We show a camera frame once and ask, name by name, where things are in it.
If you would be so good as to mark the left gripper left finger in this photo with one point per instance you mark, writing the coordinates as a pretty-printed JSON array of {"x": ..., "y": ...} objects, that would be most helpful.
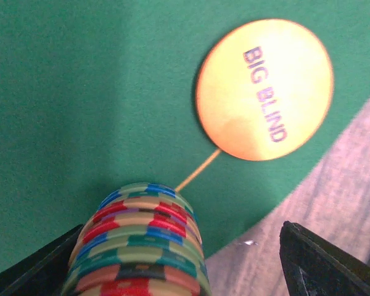
[{"x": 43, "y": 272}]

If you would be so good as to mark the stack of poker chips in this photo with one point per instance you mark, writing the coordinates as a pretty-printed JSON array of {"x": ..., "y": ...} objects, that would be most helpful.
[{"x": 142, "y": 240}]

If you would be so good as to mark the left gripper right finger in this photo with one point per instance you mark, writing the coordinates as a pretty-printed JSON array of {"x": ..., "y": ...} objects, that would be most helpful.
[{"x": 314, "y": 266}]

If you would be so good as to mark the round green poker mat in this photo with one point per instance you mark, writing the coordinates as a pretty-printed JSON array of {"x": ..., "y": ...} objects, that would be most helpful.
[{"x": 95, "y": 95}]

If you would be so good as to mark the orange big blind button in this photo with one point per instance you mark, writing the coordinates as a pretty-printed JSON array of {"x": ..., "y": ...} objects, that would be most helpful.
[{"x": 264, "y": 90}]

